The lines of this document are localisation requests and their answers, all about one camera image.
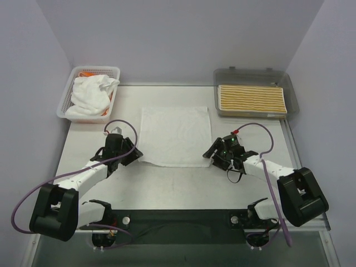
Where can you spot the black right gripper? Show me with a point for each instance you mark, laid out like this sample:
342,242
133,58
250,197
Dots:
217,154

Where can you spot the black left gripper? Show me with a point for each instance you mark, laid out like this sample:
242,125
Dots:
129,151

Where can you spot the white terry towel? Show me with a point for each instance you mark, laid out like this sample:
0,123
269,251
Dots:
175,136

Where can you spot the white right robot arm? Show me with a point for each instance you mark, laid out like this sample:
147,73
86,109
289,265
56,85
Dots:
300,197

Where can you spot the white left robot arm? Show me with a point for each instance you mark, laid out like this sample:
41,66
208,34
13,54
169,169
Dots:
59,211

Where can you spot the white crumpled towels pile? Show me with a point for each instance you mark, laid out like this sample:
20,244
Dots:
91,96

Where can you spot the yellow striped folded towel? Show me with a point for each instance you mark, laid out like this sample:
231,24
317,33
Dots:
243,98

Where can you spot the white plastic mesh basket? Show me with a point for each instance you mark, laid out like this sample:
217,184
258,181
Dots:
65,101

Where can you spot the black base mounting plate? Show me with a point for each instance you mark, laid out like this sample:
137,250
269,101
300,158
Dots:
181,227

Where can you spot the orange cloth in basket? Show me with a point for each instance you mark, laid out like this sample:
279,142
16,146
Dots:
85,74

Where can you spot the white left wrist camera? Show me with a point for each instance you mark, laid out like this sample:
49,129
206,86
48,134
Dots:
116,130

